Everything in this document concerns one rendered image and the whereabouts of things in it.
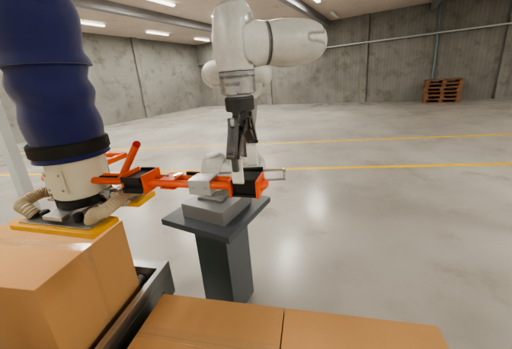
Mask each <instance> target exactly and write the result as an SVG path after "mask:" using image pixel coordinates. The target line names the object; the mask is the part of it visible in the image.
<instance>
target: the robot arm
mask: <svg viewBox="0 0 512 349"><path fill-rule="evenodd" d="M327 42H328V37H327V33H326V30H325V29H324V27H323V26H322V24H320V23H319V22H317V21H314V20H311V19H308V18H278V19H274V20H269V21H261V20H256V19H254V18H253V13H252V10H251V9H250V7H249V6H248V4H247V2H246V1H245V0H223V1H220V2H219V3H218V4H217V5H216V7H215V9H214V12H213V18H212V46H213V55H214V59H215V60H210V61H209V62H207V63H206V64H205V65H204V66H203V68H202V72H201V75H202V79H203V82H204V83H205V84H206V85H207V86H209V87H211V88H220V89H221V95H226V98H225V106H226V111H227V112H229V113H230V112H231V113H232V118H228V119H227V124H228V133H227V146H226V157H225V155H223V154H222V153H221V152H210V153H207V154H205V156H204V157H203V161H202V164H201V173H212V174H218V176H230V177H232V183H233V184H244V183H245V181H244V173H243V168H250V167H263V169H265V167H266V165H265V160H264V158H263V157H262V156H261V155H259V154H258V152H257V149H256V143H258V139H257V134H256V130H255V126H256V116H257V103H258V96H259V95H260V93H261V91H262V89H263V87H266V86H267V85H269V84H270V81H271V79H272V68H271V66H275V67H278V68H284V67H294V66H300V65H302V64H307V63H310V62H313V61H315V60H317V59H318V58H320V57H321V56H322V54H323V53H324V51H325V50H326V46H327ZM219 171H231V172H232V173H231V174H219ZM228 196H229V190H219V189H217V190H216V191H215V192H214V193H213V194H212V195H211V196H207V195H200V196H198V197H197V199H198V200H208V201H214V202H217V203H223V201H224V200H225V199H226V198H227V197H228Z"/></svg>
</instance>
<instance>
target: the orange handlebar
mask: <svg viewBox="0 0 512 349"><path fill-rule="evenodd" d="M104 155H105V156H106V157H111V158H108V159H107V163H108V164H109V165H110V164H112V163H115V162H117V161H119V160H121V159H124V158H126V157H127V153H126V152H106V153H104ZM183 174H184V173H174V172H170V173H168V174H157V175H156V176H155V179H148V180H147V182H146V183H147V185H148V186H153V187H160V189H166V190H175V189H176V188H177V187H185V188H188V184H187V180H189V179H190V178H192V177H193V175H183ZM102 175H105V176H118V175H119V173H105V172H104V173H103V174H102ZM230 178H231V177H230V176H217V177H216V181H211V183H210V188H211V189H219V190H228V182H227V181H228V180H229V179H230ZM91 183H92V184H119V185H122V184H121V182H120V179H119V178H98V177H93V178H92V179H91ZM268 185H269V181H268V180H267V179H266V178H263V181H262V182H261V183H260V191H263V190H265V189H266V188H267V187H268Z"/></svg>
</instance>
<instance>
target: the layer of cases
mask: <svg viewBox="0 0 512 349"><path fill-rule="evenodd" d="M127 349H449V348H448V346H447V344H446V342H445V340H444V338H443V336H442V334H441V332H440V329H439V328H438V326H436V325H424V324H417V323H410V322H398V321H391V320H385V319H372V318H365V317H359V316H352V315H339V314H332V313H326V312H313V311H306V310H300V309H288V308H285V313H284V308H280V307H274V306H262V305H255V304H248V303H236V302H229V301H222V300H215V299H203V298H196V297H189V296H177V295H170V294H163V295H162V297H161V299H160V300H159V301H158V303H157V304H156V306H155V308H154V309H153V310H152V312H151V313H150V315H149V317H148V318H147V319H146V321H145V322H144V324H143V325H142V327H141V329H140V330H139V331H138V333H137V334H136V336H135V338H134V339H133V340H132V342H131V343H130V345H129V347H128V348H127Z"/></svg>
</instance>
